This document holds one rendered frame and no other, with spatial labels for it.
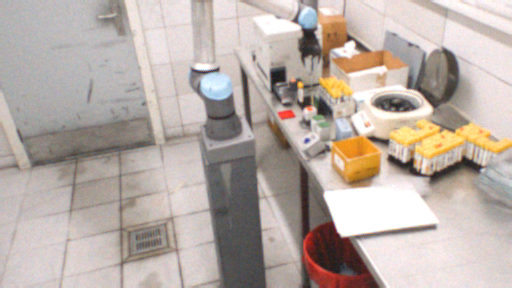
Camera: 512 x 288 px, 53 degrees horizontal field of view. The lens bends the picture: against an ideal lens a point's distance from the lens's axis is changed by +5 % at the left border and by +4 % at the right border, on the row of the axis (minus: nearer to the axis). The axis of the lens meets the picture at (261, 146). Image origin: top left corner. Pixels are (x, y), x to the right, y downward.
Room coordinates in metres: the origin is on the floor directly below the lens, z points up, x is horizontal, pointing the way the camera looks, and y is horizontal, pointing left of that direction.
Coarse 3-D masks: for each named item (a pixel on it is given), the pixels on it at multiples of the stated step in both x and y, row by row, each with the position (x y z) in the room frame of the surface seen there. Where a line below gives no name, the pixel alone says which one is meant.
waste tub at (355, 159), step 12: (336, 144) 1.56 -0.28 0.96; (348, 144) 1.58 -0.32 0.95; (360, 144) 1.59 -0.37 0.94; (372, 144) 1.53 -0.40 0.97; (336, 156) 1.51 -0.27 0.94; (348, 156) 1.58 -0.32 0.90; (360, 156) 1.45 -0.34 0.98; (372, 156) 1.46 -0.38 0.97; (336, 168) 1.51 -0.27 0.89; (348, 168) 1.43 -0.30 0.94; (360, 168) 1.45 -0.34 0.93; (372, 168) 1.46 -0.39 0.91; (348, 180) 1.43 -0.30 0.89
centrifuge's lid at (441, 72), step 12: (444, 48) 1.82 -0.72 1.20; (432, 60) 1.92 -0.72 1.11; (444, 60) 1.88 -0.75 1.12; (456, 60) 1.76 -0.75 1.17; (432, 72) 1.92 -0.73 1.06; (444, 72) 1.87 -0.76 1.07; (456, 72) 1.73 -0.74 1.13; (432, 84) 1.89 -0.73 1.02; (444, 84) 1.85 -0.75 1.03; (456, 84) 1.71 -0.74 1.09; (432, 96) 1.84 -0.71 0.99; (444, 96) 1.72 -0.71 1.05
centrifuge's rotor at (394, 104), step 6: (384, 102) 1.83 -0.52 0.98; (390, 102) 1.84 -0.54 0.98; (396, 102) 1.80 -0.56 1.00; (402, 102) 1.83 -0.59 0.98; (408, 102) 1.82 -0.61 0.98; (384, 108) 1.78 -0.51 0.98; (390, 108) 1.79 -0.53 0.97; (396, 108) 1.79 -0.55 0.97; (402, 108) 1.76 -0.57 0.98; (408, 108) 1.76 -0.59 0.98; (414, 108) 1.78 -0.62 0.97
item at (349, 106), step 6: (318, 90) 2.12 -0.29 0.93; (318, 96) 2.12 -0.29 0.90; (342, 96) 2.00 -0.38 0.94; (330, 102) 1.96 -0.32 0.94; (348, 102) 1.94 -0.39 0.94; (354, 102) 1.94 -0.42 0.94; (336, 108) 1.92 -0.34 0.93; (342, 108) 1.93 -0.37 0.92; (348, 108) 1.94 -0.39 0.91; (354, 108) 1.94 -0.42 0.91; (336, 114) 1.92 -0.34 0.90; (348, 114) 1.94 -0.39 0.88
